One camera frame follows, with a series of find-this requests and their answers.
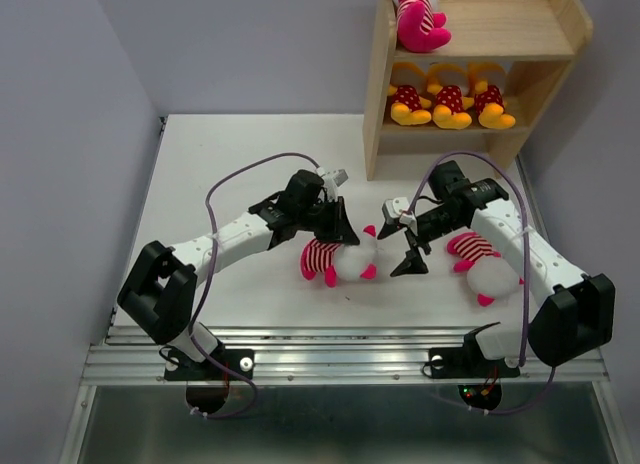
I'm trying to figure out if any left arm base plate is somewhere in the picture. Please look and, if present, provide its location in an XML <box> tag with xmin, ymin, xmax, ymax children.
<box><xmin>158</xmin><ymin>346</ymin><xmax>255</xmax><ymax>382</ymax></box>

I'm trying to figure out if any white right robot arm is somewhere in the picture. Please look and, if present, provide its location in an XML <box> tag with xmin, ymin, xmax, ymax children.
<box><xmin>378</xmin><ymin>157</ymin><xmax>616</xmax><ymax>374</ymax></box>

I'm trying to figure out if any white glasses doll striped shirt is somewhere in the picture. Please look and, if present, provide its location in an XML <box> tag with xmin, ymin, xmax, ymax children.
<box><xmin>394</xmin><ymin>0</ymin><xmax>452</xmax><ymax>54</ymax></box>

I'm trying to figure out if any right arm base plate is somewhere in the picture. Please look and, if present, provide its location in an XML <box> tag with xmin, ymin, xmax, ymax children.
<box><xmin>421</xmin><ymin>347</ymin><xmax>521</xmax><ymax>380</ymax></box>

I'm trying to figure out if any white doll face down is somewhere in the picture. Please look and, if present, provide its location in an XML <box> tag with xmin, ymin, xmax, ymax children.
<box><xmin>446</xmin><ymin>232</ymin><xmax>524</xmax><ymax>307</ymax></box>
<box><xmin>299</xmin><ymin>225</ymin><xmax>378</xmax><ymax>288</ymax></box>

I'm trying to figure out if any aluminium mounting rail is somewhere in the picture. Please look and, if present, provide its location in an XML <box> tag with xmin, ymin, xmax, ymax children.
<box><xmin>79</xmin><ymin>308</ymin><xmax>611</xmax><ymax>388</ymax></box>

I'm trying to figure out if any wooden shelf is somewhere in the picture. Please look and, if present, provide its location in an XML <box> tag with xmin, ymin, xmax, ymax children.
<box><xmin>363</xmin><ymin>0</ymin><xmax>593</xmax><ymax>179</ymax></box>

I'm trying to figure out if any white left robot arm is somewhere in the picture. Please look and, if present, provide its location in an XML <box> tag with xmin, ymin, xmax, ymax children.
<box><xmin>117</xmin><ymin>169</ymin><xmax>359</xmax><ymax>382</ymax></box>

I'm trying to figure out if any orange bear polka dot toy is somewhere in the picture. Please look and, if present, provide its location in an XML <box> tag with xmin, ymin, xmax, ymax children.
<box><xmin>387</xmin><ymin>62</ymin><xmax>432</xmax><ymax>126</ymax></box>

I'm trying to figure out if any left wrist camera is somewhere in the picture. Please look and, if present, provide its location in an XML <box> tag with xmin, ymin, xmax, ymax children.
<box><xmin>315</xmin><ymin>167</ymin><xmax>348</xmax><ymax>202</ymax></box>

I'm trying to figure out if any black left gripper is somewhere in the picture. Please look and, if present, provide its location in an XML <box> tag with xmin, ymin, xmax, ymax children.
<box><xmin>297</xmin><ymin>197</ymin><xmax>359</xmax><ymax>246</ymax></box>

